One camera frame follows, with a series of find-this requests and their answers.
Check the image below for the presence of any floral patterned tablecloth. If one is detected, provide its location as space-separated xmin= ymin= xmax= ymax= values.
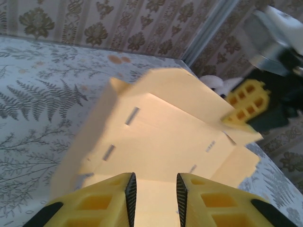
xmin=0 ymin=35 xmax=303 ymax=227

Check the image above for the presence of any aluminium frame post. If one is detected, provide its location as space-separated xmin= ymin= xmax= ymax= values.
xmin=182 ymin=0 xmax=228 ymax=67

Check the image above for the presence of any yellow paper box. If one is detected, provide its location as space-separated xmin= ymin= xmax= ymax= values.
xmin=48 ymin=67 xmax=265 ymax=227

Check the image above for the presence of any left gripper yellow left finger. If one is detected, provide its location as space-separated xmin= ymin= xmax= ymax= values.
xmin=23 ymin=172 xmax=137 ymax=227

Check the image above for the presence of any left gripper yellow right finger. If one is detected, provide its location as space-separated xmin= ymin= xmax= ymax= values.
xmin=176 ymin=173 xmax=299 ymax=227

